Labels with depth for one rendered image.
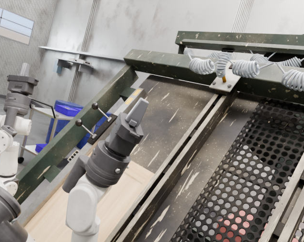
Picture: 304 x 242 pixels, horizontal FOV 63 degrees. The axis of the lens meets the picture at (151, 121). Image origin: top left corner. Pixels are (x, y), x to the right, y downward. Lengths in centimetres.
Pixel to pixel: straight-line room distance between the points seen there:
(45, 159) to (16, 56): 1011
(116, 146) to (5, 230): 28
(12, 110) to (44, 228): 52
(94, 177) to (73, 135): 94
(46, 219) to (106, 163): 73
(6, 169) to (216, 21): 413
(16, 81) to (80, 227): 70
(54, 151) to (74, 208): 90
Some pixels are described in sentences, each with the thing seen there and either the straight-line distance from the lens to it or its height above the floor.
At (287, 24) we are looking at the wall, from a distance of 461.
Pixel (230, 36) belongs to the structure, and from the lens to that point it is 177.
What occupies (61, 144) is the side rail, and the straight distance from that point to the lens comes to 149.
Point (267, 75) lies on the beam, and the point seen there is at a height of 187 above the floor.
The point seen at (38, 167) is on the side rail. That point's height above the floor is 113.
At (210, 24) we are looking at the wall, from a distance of 476.
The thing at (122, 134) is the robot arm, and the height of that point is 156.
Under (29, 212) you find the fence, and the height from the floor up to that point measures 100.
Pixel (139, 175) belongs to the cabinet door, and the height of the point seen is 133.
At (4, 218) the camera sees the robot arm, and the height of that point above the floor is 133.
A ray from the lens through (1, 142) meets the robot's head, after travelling 77.
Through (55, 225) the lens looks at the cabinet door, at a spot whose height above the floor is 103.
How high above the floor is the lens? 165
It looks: 5 degrees down
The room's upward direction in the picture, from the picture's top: 16 degrees clockwise
